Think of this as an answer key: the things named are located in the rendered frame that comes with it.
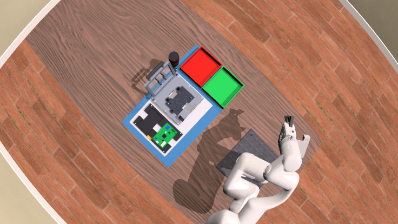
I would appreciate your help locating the red bin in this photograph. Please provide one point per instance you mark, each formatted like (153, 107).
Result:
(200, 66)

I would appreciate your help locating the green circuit board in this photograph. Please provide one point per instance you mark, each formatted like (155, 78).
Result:
(164, 136)

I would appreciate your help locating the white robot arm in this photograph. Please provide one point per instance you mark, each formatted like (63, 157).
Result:
(246, 207)

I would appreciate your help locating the green square bin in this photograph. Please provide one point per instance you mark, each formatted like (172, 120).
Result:
(222, 87)

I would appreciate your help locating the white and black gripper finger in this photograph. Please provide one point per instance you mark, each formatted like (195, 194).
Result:
(289, 118)

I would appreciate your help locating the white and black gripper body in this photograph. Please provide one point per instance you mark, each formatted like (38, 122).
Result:
(286, 132)

